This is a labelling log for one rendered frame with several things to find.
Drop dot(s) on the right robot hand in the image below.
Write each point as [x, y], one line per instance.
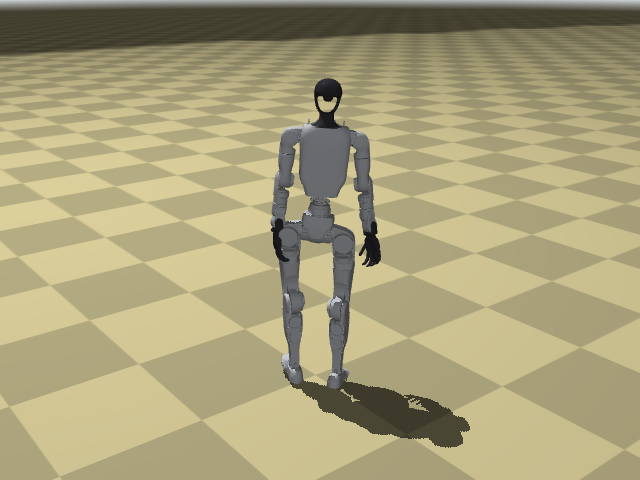
[372, 246]

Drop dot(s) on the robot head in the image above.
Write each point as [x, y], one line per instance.
[328, 88]

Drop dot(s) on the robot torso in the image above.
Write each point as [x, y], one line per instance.
[324, 157]

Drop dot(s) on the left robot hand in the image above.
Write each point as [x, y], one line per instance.
[277, 240]

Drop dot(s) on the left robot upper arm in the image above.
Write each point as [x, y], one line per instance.
[290, 137]

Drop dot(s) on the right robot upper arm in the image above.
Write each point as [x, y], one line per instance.
[360, 142]

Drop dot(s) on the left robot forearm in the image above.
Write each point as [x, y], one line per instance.
[279, 202]

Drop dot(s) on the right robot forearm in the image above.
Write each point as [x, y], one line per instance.
[366, 207]

